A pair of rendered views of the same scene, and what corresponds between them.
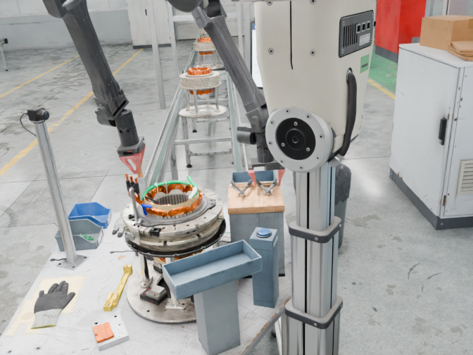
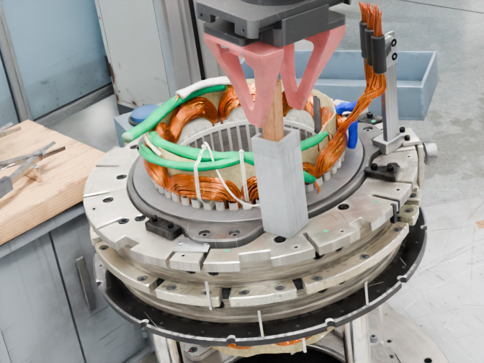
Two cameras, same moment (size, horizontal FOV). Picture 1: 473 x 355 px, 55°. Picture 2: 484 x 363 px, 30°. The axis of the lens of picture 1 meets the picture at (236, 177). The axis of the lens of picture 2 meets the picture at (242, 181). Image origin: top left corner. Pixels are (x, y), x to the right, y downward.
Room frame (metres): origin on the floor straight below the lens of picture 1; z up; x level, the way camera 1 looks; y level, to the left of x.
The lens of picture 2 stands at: (1.81, 0.78, 1.51)
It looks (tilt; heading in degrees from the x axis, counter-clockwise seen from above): 29 degrees down; 228
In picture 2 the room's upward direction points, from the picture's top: 8 degrees counter-clockwise
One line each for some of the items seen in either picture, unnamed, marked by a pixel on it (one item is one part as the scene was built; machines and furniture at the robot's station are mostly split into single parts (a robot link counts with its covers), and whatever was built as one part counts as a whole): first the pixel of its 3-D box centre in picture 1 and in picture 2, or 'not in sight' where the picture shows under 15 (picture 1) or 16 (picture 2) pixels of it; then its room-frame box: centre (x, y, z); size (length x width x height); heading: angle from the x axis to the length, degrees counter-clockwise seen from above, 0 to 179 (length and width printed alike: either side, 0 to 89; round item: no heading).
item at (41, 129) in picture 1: (57, 196); not in sight; (1.51, 0.66, 1.07); 0.03 x 0.03 x 0.57; 66
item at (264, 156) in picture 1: (265, 155); not in sight; (1.45, -0.10, 1.20); 0.10 x 0.07 x 0.07; 89
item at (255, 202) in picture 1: (255, 196); (0, 183); (1.43, -0.06, 1.05); 0.20 x 0.19 x 0.02; 179
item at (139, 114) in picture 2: (263, 232); (147, 113); (1.20, -0.07, 1.04); 0.04 x 0.04 x 0.01
